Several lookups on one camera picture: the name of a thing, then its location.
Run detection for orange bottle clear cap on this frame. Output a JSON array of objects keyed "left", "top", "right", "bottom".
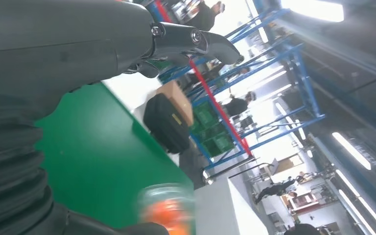
[{"left": 138, "top": 183, "right": 196, "bottom": 235}]

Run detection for cardboard box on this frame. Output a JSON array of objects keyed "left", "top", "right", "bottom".
[{"left": 155, "top": 80, "right": 194, "bottom": 127}]

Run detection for black zippered carry case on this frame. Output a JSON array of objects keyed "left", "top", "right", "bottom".
[{"left": 142, "top": 93, "right": 191, "bottom": 155}]

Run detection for person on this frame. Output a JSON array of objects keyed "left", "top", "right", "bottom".
[
  {"left": 222, "top": 92, "right": 258, "bottom": 118},
  {"left": 181, "top": 0, "right": 226, "bottom": 31},
  {"left": 254, "top": 173, "right": 306, "bottom": 206},
  {"left": 283, "top": 222, "right": 322, "bottom": 235}
]

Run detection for green plastic crate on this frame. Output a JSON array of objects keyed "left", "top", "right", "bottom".
[{"left": 189, "top": 102, "right": 236, "bottom": 157}]

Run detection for steel table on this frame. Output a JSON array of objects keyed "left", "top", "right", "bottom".
[{"left": 202, "top": 155, "right": 275, "bottom": 186}]

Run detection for white table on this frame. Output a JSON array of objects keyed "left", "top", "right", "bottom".
[{"left": 194, "top": 176, "right": 270, "bottom": 235}]

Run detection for blue metal rack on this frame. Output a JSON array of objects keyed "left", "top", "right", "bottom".
[{"left": 149, "top": 0, "right": 327, "bottom": 171}]

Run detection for ceiling light strip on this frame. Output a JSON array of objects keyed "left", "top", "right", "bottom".
[
  {"left": 332, "top": 132, "right": 372, "bottom": 171},
  {"left": 280, "top": 0, "right": 344, "bottom": 23}
]

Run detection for brown wooden door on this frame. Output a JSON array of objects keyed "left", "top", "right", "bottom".
[{"left": 274, "top": 153, "right": 305, "bottom": 175}]

